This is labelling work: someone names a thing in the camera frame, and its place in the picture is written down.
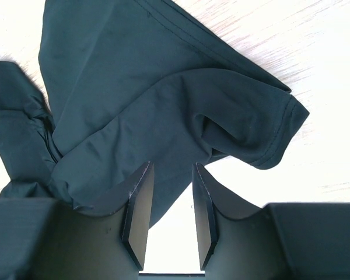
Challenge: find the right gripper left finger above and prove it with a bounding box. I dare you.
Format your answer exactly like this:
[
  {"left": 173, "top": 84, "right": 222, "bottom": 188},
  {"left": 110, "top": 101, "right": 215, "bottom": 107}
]
[{"left": 72, "top": 162, "right": 154, "bottom": 270}]

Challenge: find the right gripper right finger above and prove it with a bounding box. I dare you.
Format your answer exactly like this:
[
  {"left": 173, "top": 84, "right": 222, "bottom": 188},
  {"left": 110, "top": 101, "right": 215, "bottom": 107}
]
[{"left": 192, "top": 163, "right": 265, "bottom": 270}]

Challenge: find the black t-shirt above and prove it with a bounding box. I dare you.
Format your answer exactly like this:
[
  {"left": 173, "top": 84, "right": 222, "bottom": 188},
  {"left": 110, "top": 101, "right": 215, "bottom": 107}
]
[{"left": 0, "top": 1, "right": 309, "bottom": 225}]

